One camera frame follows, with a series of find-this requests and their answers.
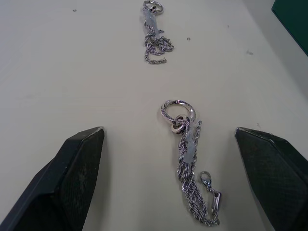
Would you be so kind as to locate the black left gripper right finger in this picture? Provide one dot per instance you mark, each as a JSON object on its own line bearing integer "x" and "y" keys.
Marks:
{"x": 281, "y": 178}

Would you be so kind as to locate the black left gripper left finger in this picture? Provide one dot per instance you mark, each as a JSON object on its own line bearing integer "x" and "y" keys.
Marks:
{"x": 60, "y": 187}

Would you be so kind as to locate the green jewelry box with lid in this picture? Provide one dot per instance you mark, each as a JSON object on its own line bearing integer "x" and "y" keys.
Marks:
{"x": 293, "y": 21}

